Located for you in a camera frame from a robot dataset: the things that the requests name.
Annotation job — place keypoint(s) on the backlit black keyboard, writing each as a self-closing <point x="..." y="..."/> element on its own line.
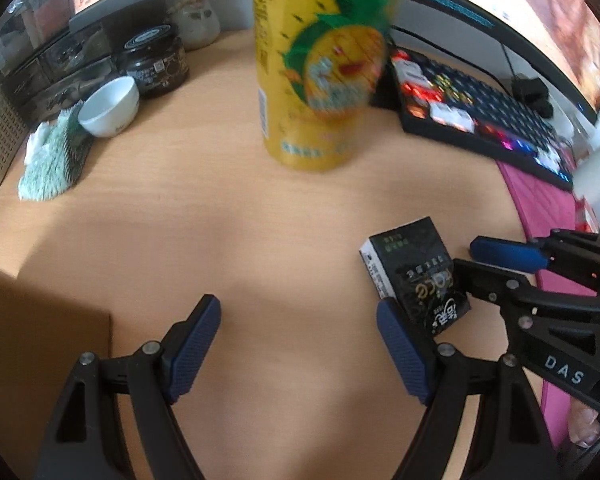
<point x="490" y="115"/>

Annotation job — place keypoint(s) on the curved black monitor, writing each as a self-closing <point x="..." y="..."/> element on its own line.
<point x="555" y="15"/>

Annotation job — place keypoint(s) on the green cloth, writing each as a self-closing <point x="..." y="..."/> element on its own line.
<point x="55" y="165"/>

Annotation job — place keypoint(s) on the black tissue pack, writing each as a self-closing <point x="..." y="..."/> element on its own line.
<point x="415" y="275"/>

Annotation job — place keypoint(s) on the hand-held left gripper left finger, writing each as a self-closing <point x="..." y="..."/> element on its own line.
<point x="194" y="352"/>

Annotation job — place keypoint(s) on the perforated metal organizer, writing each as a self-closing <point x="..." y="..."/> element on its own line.
<point x="0" y="135"/>

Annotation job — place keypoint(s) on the pink desk mat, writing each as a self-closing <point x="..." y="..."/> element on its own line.
<point x="530" y="200"/>

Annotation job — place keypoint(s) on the white cup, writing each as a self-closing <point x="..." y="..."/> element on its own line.
<point x="109" y="107"/>

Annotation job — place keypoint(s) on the black storage drawers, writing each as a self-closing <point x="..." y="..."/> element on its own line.
<point x="55" y="67"/>

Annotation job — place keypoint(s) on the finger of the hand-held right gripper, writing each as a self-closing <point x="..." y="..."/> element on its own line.
<point x="505" y="254"/>
<point x="490" y="280"/>

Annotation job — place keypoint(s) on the person's right hand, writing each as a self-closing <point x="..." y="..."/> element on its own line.
<point x="587" y="425"/>

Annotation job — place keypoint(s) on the red box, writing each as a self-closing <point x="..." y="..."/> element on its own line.
<point x="587" y="216"/>

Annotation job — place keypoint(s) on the yellow pineapple drink can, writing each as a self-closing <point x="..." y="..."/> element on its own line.
<point x="325" y="60"/>

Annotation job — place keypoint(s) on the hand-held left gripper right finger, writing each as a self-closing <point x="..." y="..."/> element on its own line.
<point x="402" y="357"/>

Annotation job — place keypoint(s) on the black jar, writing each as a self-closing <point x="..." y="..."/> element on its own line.
<point x="152" y="62"/>

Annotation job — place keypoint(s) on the white ceramic pot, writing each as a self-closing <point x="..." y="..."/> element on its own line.
<point x="194" y="22"/>

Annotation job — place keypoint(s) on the black power adapter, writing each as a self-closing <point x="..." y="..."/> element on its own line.
<point x="530" y="95"/>

